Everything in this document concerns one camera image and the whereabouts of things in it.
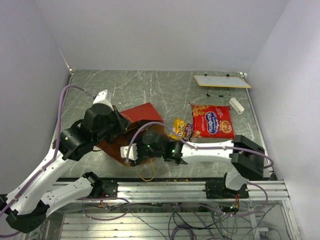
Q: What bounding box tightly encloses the red paper bag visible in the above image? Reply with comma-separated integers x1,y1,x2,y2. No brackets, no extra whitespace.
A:
96,101,171,182

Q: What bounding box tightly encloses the yellow m&m's packet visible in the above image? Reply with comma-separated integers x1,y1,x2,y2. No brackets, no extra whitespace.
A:
168,118,188,140

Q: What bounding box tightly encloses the purple snack packet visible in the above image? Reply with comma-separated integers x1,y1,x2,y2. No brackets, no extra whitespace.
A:
183,123,194,142

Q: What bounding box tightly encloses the red candy snack bag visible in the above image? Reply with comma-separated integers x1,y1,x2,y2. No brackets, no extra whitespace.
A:
190,104,235,140

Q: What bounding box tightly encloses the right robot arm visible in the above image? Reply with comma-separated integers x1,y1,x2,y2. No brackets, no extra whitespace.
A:
120,130,265,198

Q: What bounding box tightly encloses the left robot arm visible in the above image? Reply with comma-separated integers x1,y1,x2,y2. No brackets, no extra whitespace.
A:
0,103,130,233

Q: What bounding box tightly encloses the black marker pen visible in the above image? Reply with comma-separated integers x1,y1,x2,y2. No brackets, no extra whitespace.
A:
206,93,224,98

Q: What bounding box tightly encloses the white whiteboard eraser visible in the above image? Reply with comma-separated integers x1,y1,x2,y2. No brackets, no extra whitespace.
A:
229,97,245,114

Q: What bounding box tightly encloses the small whiteboard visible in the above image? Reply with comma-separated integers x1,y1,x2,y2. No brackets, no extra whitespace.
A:
193,75,252,89

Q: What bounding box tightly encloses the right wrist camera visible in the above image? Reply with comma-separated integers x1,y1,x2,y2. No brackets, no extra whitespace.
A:
120,143,138,163

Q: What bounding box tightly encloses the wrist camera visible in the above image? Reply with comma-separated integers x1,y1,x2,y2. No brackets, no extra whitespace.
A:
120,143,138,163
92,89,113,108

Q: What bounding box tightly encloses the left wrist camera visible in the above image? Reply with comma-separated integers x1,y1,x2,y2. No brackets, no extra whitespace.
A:
92,89,113,108

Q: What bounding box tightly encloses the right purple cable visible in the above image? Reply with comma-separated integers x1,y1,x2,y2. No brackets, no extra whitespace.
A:
124,121,275,218

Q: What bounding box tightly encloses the purple cable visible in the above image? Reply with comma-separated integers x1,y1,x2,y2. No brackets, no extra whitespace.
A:
0,84,97,238
124,121,275,218

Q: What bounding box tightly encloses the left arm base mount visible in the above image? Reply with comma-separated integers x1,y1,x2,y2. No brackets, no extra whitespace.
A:
96,180,118,199

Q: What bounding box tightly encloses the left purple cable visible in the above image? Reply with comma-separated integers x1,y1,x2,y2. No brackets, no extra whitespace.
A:
0,84,97,238

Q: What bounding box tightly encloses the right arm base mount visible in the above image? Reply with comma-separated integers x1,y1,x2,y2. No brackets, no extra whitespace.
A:
203,179,249,199

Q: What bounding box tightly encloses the aluminium frame rail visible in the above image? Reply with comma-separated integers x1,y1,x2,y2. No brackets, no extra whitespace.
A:
72,180,291,203

